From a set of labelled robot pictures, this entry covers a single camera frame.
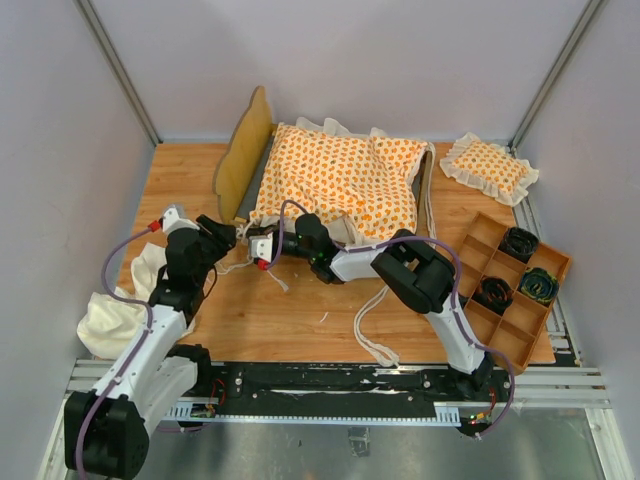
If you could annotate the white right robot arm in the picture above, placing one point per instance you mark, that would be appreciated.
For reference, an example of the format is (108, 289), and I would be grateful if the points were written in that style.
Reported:
(421, 278)

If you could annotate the wooden compartment organizer box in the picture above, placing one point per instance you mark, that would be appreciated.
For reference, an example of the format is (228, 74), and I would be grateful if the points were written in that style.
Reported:
(517, 332)

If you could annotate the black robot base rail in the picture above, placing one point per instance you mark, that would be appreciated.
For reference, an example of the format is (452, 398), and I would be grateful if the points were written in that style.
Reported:
(366, 394)

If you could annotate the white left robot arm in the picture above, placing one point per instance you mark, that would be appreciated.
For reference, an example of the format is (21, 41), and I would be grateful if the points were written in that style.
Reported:
(107, 429)

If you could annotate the wooden pet bed frame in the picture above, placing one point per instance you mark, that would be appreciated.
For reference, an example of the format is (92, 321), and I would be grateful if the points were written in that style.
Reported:
(236, 181)

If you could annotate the duck print bed cover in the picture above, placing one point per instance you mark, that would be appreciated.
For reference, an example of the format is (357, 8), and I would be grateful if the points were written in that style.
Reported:
(359, 185)

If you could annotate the cream cloth pile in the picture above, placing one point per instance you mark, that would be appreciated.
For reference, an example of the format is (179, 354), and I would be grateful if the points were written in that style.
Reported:
(109, 324)

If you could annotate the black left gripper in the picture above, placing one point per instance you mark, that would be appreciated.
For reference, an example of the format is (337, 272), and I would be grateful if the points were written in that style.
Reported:
(221, 235)

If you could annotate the dark rolled sock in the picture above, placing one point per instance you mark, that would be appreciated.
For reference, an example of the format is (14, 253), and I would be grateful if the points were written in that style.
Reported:
(494, 293)
(539, 285)
(519, 244)

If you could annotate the duck print small pillow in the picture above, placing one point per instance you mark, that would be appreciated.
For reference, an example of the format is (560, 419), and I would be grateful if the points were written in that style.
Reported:
(490, 169)

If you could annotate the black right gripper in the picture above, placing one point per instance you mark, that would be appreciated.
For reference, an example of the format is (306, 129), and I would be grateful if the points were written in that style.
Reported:
(275, 235)

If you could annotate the dark rolled sock upper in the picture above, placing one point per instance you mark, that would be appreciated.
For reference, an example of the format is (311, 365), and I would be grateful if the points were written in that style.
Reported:
(519, 244)

